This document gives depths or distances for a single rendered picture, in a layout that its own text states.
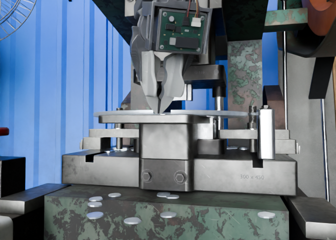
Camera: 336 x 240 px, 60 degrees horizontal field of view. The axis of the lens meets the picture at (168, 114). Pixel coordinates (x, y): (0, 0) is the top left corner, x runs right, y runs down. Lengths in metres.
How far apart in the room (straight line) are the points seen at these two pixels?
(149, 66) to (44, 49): 1.94
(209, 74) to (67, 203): 0.36
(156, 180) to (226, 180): 0.12
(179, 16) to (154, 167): 0.28
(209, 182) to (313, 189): 1.41
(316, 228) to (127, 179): 0.33
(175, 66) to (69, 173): 0.34
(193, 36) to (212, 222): 0.27
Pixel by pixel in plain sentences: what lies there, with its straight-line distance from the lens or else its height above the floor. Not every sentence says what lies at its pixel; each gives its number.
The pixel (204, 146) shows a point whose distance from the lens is 0.61.
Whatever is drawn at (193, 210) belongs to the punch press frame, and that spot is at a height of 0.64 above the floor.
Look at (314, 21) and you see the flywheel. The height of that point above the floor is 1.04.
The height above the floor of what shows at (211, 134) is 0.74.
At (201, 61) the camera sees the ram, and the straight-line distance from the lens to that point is 0.61.
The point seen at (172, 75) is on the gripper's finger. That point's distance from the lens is 0.41.
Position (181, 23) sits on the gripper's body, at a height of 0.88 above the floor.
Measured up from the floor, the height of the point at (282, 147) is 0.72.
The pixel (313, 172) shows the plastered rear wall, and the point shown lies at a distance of 1.90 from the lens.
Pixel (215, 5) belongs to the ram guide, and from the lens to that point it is 0.60.
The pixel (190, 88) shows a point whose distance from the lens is 0.67.
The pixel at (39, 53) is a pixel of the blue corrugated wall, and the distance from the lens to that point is 2.31.
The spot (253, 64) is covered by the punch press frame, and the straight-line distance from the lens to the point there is 0.87.
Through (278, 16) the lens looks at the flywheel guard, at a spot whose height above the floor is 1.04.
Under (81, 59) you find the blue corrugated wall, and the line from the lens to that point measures 2.13.
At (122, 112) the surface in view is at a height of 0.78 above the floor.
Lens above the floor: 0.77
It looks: 2 degrees up
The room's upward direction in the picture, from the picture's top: straight up
